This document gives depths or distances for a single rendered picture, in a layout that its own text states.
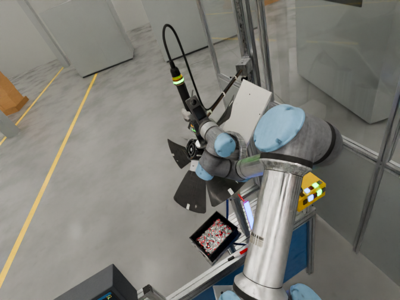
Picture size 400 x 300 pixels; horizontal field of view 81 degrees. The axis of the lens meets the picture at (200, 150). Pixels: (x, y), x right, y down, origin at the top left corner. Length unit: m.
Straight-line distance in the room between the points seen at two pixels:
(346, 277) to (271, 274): 1.64
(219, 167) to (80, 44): 7.77
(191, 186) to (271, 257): 0.88
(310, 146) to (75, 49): 8.19
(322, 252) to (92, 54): 7.78
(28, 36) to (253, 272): 14.25
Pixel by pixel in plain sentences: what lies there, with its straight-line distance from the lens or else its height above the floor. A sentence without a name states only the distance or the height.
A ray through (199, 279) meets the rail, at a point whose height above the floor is 0.86.
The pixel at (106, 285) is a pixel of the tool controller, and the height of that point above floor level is 1.25.
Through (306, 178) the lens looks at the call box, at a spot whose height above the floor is 1.07.
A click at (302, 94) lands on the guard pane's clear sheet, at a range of 1.60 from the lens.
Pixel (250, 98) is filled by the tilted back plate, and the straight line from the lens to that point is 1.39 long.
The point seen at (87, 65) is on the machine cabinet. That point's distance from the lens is 8.56.
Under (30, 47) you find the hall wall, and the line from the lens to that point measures 14.60.
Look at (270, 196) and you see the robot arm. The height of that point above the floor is 1.58.
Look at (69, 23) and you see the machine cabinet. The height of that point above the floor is 1.49.
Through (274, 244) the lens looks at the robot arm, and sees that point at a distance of 0.54.
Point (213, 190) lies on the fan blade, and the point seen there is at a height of 1.15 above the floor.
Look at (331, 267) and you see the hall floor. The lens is 2.18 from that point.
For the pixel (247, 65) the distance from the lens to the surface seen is 1.53.
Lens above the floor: 2.01
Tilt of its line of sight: 39 degrees down
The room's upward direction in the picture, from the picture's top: 22 degrees counter-clockwise
